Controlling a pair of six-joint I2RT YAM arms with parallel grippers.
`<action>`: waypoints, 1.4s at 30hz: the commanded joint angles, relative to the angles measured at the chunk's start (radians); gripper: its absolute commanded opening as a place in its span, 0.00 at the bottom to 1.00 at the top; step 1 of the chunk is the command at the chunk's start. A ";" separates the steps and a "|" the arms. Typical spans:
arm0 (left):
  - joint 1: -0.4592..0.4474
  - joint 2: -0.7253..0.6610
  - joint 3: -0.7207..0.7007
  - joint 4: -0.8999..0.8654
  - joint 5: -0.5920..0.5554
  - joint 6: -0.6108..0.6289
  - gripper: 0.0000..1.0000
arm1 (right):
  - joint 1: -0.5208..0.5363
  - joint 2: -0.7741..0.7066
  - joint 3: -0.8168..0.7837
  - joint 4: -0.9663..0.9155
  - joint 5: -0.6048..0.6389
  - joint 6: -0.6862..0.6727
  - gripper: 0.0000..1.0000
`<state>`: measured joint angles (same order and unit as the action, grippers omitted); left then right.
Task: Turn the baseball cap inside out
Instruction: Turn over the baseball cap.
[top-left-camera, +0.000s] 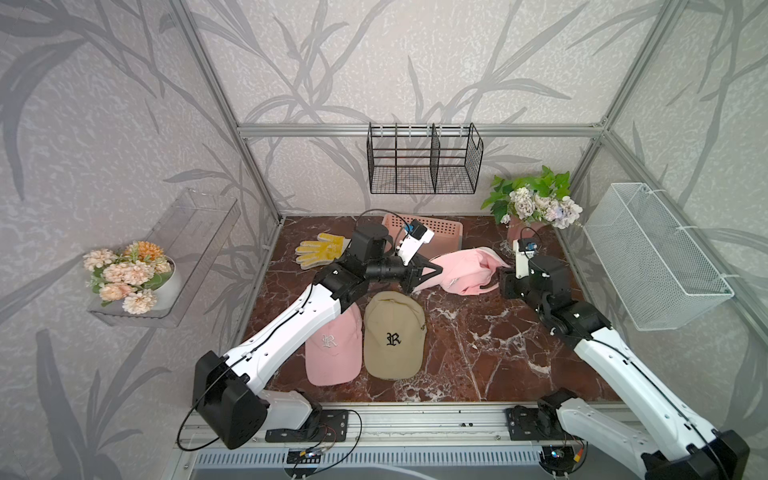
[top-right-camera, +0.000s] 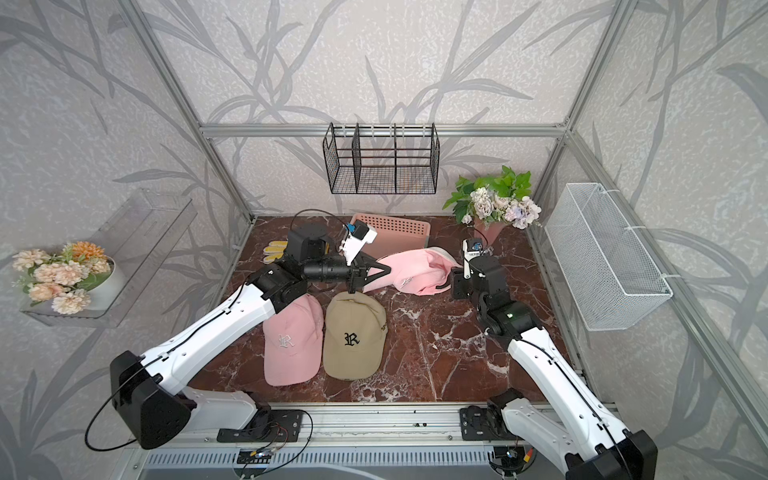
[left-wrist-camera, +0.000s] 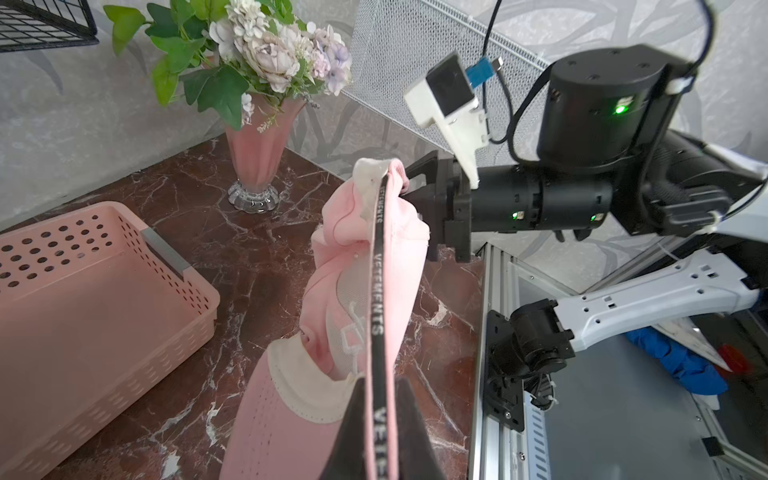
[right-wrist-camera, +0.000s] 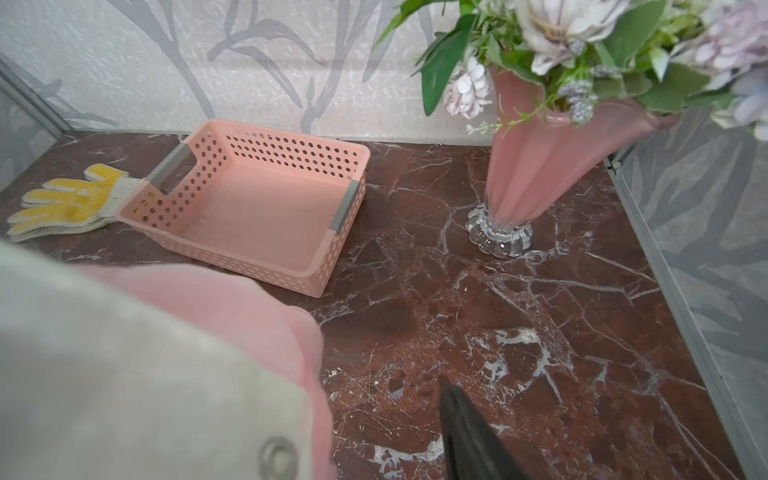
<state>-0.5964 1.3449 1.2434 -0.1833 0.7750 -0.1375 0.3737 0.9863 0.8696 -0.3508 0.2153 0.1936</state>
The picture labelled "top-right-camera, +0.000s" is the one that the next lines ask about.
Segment pink perforated plastic basket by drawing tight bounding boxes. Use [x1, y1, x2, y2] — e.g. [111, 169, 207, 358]
[352, 213, 431, 259]

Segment white pot peach flowers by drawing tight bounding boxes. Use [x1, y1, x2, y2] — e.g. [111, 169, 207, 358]
[11, 241, 127, 316]

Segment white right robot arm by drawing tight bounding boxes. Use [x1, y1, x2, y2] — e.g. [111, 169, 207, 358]
[451, 253, 658, 479]

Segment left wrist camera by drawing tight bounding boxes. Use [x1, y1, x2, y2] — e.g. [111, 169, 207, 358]
[340, 220, 378, 266]

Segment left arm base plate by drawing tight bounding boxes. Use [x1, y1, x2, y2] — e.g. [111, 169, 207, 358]
[216, 409, 304, 443]

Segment beige baseball cap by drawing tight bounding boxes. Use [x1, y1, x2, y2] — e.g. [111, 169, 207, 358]
[322, 292, 388, 381]

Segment white mesh wall basket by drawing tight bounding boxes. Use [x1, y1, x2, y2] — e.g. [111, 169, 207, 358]
[545, 183, 673, 332]

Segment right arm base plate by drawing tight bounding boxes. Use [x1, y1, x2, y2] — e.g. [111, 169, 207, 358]
[459, 405, 519, 441]

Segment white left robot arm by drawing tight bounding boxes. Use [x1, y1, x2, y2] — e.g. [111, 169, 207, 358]
[108, 220, 391, 450]

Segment aluminium frame corner post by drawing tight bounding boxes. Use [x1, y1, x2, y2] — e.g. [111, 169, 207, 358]
[533, 0, 638, 200]

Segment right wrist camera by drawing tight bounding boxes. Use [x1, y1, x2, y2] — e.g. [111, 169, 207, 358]
[461, 237, 485, 280]

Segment artificial flower bouquet green leaves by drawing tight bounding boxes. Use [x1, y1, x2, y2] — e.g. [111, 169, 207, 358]
[443, 166, 542, 230]

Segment aluminium back crossbar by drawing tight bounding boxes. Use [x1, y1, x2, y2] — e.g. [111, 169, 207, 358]
[199, 123, 566, 138]

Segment yellow white work glove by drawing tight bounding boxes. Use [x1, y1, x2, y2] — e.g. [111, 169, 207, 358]
[262, 240, 288, 264]

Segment pink glass vase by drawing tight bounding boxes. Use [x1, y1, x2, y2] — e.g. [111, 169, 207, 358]
[473, 219, 507, 247]

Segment black wire wall basket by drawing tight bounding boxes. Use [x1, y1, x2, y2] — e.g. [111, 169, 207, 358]
[322, 124, 441, 195]

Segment pink baseball cap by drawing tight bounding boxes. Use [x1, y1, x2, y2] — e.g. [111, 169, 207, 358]
[363, 247, 459, 296]
[263, 294, 324, 387]

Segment aluminium front rail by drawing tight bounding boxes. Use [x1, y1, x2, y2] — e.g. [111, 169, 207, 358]
[125, 401, 631, 448]

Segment clear acrylic wall shelf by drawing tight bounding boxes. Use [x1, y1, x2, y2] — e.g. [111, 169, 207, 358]
[21, 188, 197, 328]

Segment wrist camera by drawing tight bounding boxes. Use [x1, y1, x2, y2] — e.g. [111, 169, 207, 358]
[461, 237, 485, 280]
[340, 220, 378, 266]

